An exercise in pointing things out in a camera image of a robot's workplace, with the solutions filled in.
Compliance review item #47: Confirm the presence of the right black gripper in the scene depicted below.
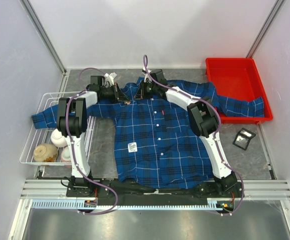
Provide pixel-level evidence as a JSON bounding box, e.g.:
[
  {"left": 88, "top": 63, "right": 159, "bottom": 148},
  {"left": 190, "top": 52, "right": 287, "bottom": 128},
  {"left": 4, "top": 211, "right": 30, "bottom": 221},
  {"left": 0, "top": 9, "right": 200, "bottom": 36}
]
[{"left": 134, "top": 80, "right": 158, "bottom": 100}]

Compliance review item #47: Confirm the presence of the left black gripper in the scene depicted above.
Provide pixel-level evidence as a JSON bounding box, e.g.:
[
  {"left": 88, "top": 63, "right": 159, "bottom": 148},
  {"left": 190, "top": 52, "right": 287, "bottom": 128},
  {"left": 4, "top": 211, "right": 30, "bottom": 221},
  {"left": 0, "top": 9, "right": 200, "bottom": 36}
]
[{"left": 100, "top": 83, "right": 131, "bottom": 105}]

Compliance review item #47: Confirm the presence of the blue plaid shirt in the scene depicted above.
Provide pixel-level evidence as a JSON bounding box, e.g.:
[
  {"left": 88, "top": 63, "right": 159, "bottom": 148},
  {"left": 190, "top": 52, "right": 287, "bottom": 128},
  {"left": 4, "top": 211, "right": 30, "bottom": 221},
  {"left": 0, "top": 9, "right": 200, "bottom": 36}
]
[{"left": 31, "top": 77, "right": 266, "bottom": 189}]

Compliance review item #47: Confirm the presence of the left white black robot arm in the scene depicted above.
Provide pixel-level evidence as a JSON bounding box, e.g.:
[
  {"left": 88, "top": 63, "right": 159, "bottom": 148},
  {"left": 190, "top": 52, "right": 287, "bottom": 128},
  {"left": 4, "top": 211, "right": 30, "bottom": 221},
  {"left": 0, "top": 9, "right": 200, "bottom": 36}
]
[{"left": 56, "top": 72, "right": 131, "bottom": 197}]

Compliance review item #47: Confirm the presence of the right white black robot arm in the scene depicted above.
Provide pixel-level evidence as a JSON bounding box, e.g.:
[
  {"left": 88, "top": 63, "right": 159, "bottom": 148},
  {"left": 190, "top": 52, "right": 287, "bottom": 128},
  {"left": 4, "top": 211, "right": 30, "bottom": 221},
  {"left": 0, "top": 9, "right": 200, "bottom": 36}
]
[{"left": 135, "top": 68, "right": 238, "bottom": 197}]

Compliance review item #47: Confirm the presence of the black brooch box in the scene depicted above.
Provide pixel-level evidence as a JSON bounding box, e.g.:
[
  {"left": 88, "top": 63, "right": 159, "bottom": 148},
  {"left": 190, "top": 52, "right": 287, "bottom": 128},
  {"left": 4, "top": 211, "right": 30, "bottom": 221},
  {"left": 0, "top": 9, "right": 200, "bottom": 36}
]
[{"left": 232, "top": 127, "right": 256, "bottom": 151}]

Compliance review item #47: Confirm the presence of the white ceramic bowl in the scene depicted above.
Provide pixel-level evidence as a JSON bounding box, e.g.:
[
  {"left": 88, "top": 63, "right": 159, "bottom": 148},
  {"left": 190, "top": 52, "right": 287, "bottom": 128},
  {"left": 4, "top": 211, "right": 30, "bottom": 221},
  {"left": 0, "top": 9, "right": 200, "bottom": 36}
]
[{"left": 50, "top": 128, "right": 67, "bottom": 148}]

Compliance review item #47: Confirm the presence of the pink patterned ceramic bowl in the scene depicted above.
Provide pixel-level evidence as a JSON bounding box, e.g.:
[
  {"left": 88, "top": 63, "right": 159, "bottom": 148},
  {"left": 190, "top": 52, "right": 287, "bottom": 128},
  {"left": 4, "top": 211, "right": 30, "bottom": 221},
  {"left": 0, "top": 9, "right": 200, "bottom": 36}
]
[{"left": 60, "top": 146, "right": 72, "bottom": 169}]

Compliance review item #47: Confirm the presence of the beige ceramic bowl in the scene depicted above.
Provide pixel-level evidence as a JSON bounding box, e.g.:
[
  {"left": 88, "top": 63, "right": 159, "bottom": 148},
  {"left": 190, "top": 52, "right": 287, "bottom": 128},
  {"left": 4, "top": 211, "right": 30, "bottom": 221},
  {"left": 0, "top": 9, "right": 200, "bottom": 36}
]
[{"left": 33, "top": 143, "right": 58, "bottom": 163}]

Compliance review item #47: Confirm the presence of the red plastic bin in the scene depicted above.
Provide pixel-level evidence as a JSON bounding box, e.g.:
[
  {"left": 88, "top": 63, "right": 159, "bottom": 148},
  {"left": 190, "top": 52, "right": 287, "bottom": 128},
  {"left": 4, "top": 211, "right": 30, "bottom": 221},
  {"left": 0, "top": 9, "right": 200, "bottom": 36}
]
[{"left": 205, "top": 57, "right": 273, "bottom": 125}]

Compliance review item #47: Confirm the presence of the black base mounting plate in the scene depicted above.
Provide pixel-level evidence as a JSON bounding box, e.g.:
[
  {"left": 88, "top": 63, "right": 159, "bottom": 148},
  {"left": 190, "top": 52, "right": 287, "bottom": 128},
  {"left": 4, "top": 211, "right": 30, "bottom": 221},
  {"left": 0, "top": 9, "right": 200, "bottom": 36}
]
[{"left": 66, "top": 178, "right": 242, "bottom": 205}]

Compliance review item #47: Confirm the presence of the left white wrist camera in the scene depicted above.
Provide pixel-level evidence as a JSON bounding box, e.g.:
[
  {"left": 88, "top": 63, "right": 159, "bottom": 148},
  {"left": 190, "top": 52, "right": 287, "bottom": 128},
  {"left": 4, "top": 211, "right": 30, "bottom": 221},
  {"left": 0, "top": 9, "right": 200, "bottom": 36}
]
[{"left": 104, "top": 72, "right": 117, "bottom": 87}]

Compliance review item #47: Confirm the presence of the white wire dish rack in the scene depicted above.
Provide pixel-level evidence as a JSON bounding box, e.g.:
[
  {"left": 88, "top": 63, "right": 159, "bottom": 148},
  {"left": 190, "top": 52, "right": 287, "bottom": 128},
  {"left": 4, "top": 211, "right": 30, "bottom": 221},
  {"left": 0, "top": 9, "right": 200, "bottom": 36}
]
[{"left": 19, "top": 91, "right": 96, "bottom": 166}]

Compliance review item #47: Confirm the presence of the aluminium slotted rail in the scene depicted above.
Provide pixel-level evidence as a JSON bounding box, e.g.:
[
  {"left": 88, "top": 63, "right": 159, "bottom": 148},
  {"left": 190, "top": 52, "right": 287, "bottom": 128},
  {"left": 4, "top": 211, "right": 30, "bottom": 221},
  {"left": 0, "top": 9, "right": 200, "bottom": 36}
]
[{"left": 31, "top": 199, "right": 223, "bottom": 211}]

